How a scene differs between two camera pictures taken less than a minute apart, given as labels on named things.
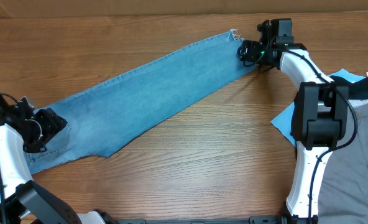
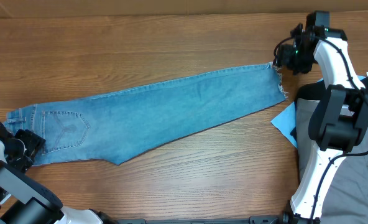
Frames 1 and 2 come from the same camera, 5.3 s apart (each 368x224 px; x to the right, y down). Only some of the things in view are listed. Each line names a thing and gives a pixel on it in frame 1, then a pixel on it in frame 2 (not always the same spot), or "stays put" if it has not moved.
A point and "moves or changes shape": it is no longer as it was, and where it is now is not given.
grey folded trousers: x=350 y=188 stays put
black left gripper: x=52 y=122 to x=33 y=142
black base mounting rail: x=253 y=219 stays put
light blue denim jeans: x=110 y=116 moves or changes shape
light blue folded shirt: x=283 y=123 stays put
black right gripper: x=248 y=50 to x=285 y=55
